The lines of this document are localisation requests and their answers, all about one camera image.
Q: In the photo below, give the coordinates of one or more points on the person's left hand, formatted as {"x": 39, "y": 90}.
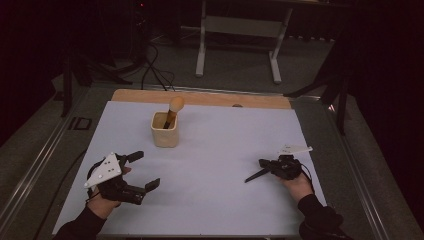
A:
{"x": 100, "y": 206}

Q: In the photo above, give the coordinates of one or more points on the black tripod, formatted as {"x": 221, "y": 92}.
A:
{"x": 68, "y": 86}

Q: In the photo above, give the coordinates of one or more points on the white paper sheet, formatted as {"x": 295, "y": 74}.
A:
{"x": 216, "y": 200}

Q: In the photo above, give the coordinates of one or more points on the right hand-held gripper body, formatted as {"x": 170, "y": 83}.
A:
{"x": 286, "y": 168}

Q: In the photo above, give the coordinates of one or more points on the small makeup brush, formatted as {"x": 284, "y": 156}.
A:
{"x": 256, "y": 176}

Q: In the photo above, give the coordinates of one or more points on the black device with red light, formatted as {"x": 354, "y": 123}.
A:
{"x": 141, "y": 20}

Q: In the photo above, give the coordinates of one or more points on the cream square cup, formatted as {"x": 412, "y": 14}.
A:
{"x": 165, "y": 135}

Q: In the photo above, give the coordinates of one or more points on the large makeup brush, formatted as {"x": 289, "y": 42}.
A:
{"x": 176, "y": 104}

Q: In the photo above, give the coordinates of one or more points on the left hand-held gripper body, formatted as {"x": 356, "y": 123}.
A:
{"x": 106, "y": 170}

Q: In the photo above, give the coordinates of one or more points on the white metal stand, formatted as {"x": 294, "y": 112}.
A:
{"x": 240, "y": 26}

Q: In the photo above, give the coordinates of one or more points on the black floor socket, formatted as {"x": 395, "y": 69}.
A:
{"x": 80, "y": 123}

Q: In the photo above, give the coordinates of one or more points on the person's right hand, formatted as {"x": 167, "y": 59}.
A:
{"x": 298, "y": 188}

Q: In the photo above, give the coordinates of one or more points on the black stand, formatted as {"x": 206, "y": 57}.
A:
{"x": 341, "y": 106}

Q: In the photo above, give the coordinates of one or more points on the metal floor rail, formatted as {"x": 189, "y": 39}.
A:
{"x": 43, "y": 153}
{"x": 356, "y": 173}

